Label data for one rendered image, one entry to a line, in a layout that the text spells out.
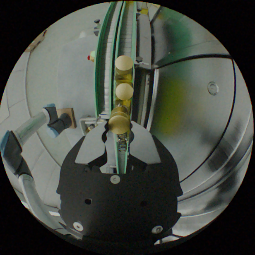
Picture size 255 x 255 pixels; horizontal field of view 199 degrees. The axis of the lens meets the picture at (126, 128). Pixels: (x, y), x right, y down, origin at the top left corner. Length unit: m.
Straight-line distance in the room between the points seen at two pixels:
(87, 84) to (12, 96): 3.43
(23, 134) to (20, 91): 3.41
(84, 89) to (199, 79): 0.63
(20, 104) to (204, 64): 3.84
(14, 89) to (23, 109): 0.92
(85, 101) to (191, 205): 0.74
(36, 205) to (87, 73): 0.74
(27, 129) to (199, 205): 0.61
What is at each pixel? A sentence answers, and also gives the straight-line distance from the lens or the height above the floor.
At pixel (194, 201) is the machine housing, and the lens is 0.19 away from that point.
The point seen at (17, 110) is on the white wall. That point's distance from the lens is 3.68.
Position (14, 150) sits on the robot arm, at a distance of 0.43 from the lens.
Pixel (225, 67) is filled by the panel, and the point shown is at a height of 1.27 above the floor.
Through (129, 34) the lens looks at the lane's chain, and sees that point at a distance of 0.57.
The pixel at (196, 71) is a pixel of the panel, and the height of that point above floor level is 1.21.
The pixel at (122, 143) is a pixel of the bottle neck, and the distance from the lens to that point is 0.25.
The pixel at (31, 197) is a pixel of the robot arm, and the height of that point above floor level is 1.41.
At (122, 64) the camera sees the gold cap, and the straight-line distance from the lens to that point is 0.15.
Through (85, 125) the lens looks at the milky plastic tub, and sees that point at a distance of 0.69.
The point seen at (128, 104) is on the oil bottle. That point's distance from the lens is 0.22.
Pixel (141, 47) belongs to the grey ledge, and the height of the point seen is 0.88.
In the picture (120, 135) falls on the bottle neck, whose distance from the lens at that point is 0.22.
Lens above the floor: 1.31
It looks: 58 degrees down
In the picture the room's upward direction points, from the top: 175 degrees clockwise
